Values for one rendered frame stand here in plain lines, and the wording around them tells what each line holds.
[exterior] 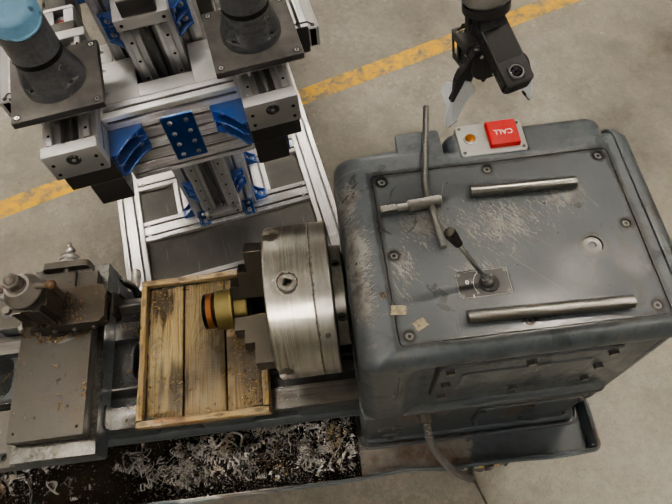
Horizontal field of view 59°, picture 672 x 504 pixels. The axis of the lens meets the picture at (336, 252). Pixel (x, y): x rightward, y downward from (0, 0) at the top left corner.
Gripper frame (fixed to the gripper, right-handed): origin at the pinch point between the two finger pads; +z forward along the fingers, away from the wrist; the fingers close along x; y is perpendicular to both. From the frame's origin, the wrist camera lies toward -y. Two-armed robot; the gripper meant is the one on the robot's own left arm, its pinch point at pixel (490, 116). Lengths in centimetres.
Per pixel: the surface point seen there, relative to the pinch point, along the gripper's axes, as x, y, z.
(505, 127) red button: -8.4, 10.3, 13.5
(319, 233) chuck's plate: 33.5, 3.0, 17.3
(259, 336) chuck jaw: 51, -6, 30
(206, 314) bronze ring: 60, 1, 27
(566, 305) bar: -1.1, -27.3, 20.6
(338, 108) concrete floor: 1, 160, 109
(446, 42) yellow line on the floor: -65, 183, 108
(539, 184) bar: -8.0, -4.5, 15.9
